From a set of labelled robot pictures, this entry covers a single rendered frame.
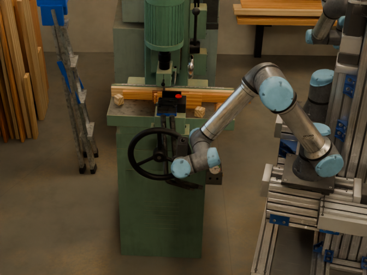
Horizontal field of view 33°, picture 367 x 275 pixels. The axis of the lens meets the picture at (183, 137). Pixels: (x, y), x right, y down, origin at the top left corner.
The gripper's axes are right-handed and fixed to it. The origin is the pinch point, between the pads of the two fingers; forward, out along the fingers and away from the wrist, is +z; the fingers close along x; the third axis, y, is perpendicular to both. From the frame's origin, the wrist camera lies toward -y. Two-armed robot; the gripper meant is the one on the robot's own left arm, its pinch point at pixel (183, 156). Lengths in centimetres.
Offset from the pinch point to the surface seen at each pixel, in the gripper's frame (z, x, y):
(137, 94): 29.3, -23.5, -27.0
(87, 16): 259, -91, -95
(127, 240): 57, -30, 51
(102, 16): 259, -78, -95
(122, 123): 19.7, -29.4, -12.8
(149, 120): 18.7, -16.7, -14.5
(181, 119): 7.0, -1.5, -15.8
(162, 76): 19.6, -11.2, -35.7
